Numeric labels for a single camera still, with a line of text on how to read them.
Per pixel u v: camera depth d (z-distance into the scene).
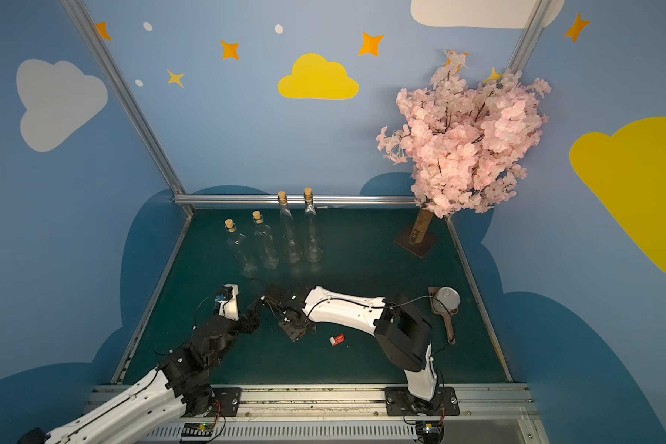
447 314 0.91
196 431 0.73
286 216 0.86
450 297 0.90
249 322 0.70
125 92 0.84
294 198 0.82
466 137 0.70
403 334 0.46
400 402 0.74
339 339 0.86
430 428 0.73
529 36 0.74
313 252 1.08
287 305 0.60
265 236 0.88
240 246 0.87
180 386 0.56
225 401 0.74
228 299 0.66
